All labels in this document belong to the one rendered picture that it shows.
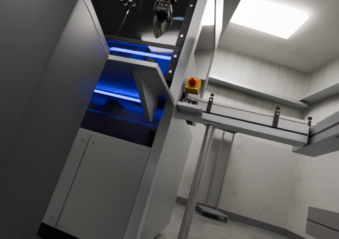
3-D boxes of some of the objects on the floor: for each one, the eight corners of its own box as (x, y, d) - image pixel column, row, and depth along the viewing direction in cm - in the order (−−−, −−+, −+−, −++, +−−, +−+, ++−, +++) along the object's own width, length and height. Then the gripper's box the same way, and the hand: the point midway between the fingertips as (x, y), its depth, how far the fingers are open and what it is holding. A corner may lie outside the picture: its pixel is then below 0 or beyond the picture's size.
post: (116, 271, 108) (218, -57, 159) (127, 276, 107) (226, -57, 157) (111, 276, 102) (218, -67, 153) (122, 282, 101) (227, -67, 151)
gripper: (158, -12, 105) (144, 27, 100) (177, -9, 103) (163, 32, 99) (161, 1, 113) (148, 38, 109) (178, 4, 112) (165, 42, 107)
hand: (157, 36), depth 107 cm, fingers closed
